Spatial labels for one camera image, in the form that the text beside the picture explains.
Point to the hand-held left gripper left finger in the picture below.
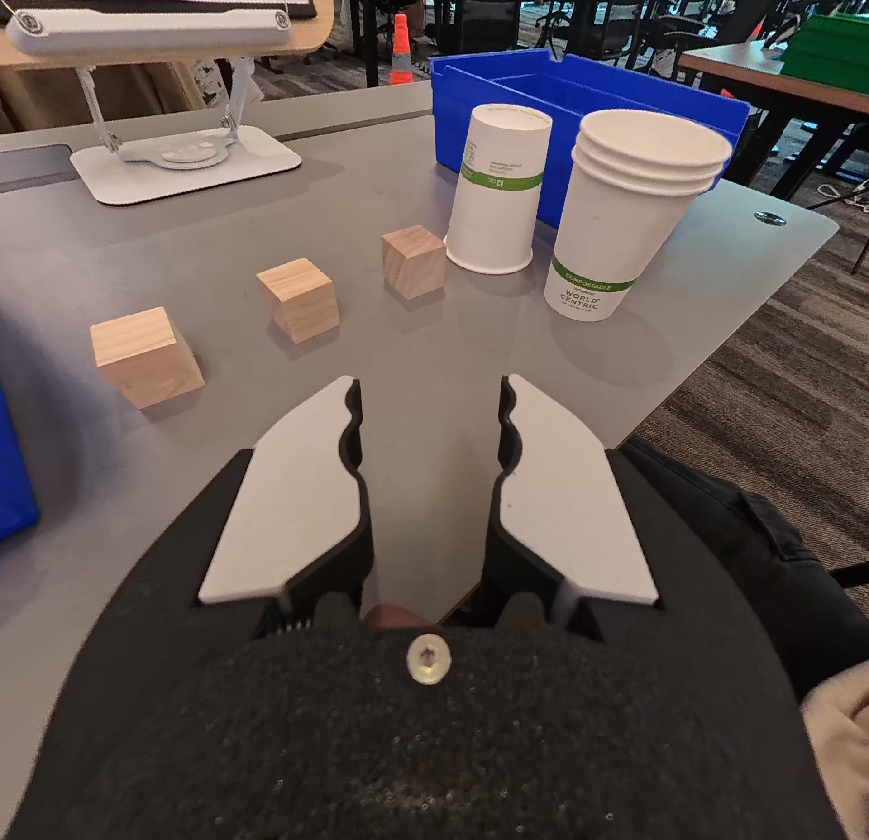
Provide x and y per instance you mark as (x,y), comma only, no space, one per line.
(292,500)

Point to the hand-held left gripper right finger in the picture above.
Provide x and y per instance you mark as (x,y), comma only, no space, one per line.
(570,507)

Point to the blue plastic bin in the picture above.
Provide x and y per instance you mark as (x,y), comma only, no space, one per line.
(13,466)
(611,86)

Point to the person's black pants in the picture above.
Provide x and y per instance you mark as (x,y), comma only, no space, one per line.
(747,548)

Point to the light wooden cube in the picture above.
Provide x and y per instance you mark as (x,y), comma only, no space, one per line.
(413,261)
(146,358)
(299,300)

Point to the white document stand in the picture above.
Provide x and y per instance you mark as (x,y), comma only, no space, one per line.
(258,158)

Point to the metal table grommet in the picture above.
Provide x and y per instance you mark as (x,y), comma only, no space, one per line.
(769,217)

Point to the person's cream sweater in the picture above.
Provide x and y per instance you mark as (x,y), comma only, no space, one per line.
(842,738)

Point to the tan cloth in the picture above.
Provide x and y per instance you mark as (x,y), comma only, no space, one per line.
(68,96)

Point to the orange grey traffic cone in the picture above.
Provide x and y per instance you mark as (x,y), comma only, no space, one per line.
(400,49)

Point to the brown office desk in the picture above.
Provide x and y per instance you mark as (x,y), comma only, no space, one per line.
(747,73)

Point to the row of black office chairs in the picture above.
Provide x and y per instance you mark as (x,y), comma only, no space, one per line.
(604,12)

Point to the green plastic crate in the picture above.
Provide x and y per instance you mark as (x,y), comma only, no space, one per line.
(835,52)

